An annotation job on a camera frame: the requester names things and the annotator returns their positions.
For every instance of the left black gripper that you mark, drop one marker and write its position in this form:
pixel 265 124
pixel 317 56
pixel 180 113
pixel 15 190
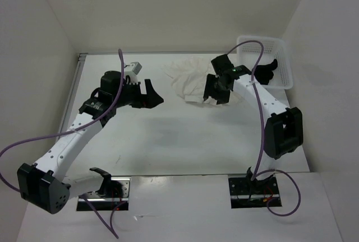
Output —
pixel 151 99

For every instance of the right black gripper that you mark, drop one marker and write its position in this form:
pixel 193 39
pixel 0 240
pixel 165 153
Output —
pixel 209 91

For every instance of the white skirt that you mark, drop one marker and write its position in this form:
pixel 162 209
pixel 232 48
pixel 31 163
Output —
pixel 188 79

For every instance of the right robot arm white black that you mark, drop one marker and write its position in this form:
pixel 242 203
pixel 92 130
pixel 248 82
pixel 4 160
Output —
pixel 281 126

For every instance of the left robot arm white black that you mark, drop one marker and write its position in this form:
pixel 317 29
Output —
pixel 44 183

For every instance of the white plastic basket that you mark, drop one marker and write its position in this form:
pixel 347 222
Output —
pixel 274 49

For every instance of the black skirt in basket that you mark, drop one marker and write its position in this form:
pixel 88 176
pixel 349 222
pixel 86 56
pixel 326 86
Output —
pixel 265 73

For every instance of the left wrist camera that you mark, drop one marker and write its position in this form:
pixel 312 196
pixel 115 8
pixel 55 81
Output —
pixel 131 71

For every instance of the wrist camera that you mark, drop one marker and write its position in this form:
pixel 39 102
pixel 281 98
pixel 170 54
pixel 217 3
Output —
pixel 221 64
pixel 131 71

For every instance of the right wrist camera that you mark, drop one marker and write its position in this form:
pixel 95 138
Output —
pixel 221 64

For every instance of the aluminium table edge rail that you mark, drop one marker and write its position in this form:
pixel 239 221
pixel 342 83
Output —
pixel 73 89

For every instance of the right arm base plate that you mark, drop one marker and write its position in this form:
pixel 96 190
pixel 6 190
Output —
pixel 242 195

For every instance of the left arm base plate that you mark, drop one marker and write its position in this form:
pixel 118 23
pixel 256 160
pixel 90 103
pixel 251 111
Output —
pixel 114 195

